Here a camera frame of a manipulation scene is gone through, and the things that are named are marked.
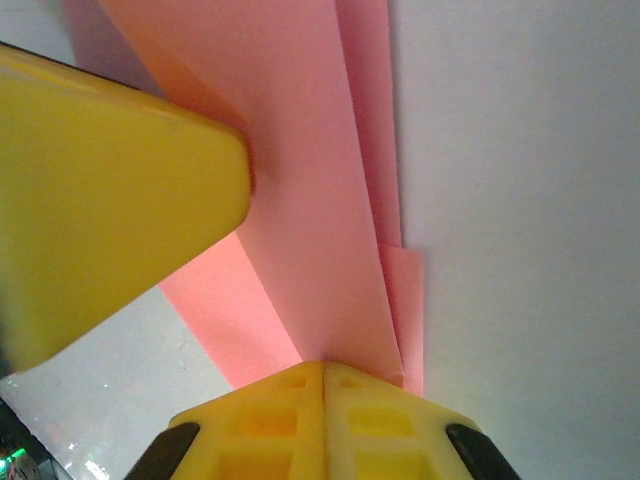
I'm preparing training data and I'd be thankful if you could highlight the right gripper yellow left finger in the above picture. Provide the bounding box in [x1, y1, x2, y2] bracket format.
[123, 360, 327, 480]

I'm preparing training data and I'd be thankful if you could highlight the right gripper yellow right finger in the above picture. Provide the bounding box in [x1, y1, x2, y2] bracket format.
[322, 361, 522, 480]

